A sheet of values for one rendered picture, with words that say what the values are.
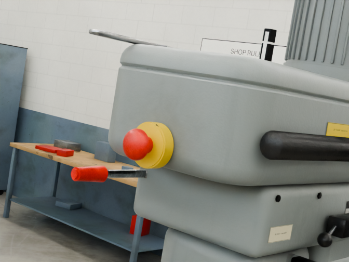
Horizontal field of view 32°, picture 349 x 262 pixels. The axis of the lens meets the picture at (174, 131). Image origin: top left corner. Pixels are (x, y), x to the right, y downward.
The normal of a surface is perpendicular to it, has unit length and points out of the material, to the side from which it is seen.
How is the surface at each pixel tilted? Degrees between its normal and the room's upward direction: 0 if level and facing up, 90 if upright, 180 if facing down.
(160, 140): 90
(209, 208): 90
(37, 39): 90
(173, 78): 90
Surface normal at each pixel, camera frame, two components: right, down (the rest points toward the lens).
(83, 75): -0.64, -0.05
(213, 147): -0.39, 0.00
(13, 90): 0.75, 0.17
